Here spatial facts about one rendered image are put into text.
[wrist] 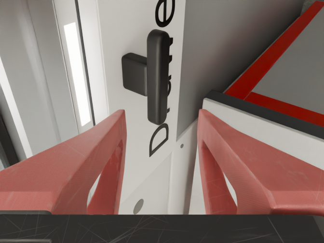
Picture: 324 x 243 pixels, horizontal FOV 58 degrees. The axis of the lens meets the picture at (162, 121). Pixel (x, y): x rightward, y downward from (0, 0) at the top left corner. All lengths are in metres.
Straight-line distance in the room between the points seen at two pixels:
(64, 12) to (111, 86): 0.06
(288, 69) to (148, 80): 0.36
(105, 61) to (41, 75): 0.04
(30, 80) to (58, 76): 0.02
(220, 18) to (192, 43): 0.07
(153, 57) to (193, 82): 0.20
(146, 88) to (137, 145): 0.09
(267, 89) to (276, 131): 0.11
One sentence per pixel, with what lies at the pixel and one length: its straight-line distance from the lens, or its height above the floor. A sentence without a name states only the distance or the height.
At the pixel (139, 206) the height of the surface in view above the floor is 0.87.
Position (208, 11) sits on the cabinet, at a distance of 0.38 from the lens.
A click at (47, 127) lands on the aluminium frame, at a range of 0.22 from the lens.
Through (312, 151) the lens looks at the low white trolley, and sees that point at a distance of 0.37.
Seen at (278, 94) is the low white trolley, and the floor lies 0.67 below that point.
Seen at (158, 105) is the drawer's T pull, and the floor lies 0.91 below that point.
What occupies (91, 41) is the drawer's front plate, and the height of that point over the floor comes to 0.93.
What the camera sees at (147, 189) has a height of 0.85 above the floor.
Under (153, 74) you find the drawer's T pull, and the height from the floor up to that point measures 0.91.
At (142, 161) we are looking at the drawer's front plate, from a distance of 0.31.
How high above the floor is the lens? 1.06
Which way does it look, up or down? 42 degrees down
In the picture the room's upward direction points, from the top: 131 degrees counter-clockwise
